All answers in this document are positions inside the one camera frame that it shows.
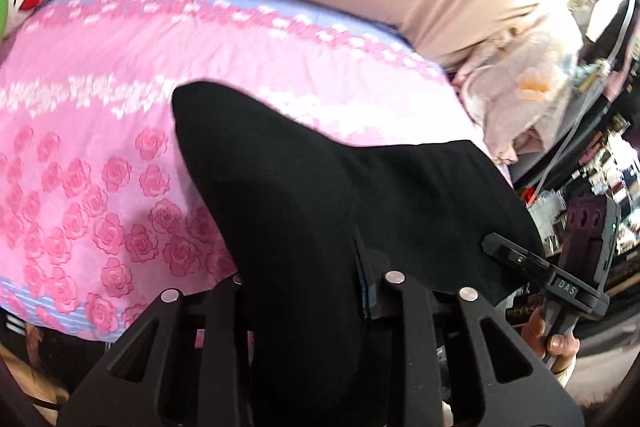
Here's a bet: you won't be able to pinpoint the black pants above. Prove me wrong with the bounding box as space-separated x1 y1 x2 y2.
171 81 542 426

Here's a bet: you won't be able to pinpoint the right hand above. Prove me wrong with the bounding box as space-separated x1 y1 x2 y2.
521 308 580 387

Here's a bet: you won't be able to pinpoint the pale floral blanket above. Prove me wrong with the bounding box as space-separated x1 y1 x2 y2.
452 9 582 165

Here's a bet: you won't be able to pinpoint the pink floral bed sheet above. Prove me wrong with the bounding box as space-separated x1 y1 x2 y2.
1 0 512 341

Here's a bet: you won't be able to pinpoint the green plush pillow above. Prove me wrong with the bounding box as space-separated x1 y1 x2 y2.
0 0 9 41

